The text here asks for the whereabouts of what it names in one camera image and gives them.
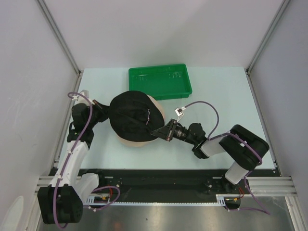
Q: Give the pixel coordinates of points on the beige smile bucket hat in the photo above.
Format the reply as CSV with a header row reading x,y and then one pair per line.
x,y
143,143

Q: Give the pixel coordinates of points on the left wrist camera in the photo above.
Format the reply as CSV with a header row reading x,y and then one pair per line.
x,y
84,97

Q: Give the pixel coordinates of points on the white cable duct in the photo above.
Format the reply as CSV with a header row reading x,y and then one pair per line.
x,y
219,200

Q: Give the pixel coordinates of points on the green plastic tray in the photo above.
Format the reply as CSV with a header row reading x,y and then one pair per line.
x,y
162,82

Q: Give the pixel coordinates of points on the aluminium frame post left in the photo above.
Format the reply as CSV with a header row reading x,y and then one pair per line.
x,y
58,35

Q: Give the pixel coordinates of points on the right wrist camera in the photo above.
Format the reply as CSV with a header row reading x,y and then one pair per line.
x,y
179,113

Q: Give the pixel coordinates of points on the aluminium frame post right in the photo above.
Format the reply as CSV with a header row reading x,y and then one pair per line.
x,y
269,32

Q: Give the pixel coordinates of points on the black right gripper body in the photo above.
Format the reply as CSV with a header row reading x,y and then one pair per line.
x,y
177,132

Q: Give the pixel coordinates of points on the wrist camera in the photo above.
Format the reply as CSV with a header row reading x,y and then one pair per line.
x,y
179,113
84,97

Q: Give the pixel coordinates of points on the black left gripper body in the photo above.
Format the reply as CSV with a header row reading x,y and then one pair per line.
x,y
98,114

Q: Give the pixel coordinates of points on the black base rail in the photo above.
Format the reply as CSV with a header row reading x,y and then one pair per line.
x,y
164,186

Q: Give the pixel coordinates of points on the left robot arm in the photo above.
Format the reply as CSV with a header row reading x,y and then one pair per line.
x,y
61,201

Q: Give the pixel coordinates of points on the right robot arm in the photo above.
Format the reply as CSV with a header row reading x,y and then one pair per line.
x,y
244,147

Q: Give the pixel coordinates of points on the aluminium frame post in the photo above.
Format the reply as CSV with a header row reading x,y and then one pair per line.
x,y
269,32
58,35

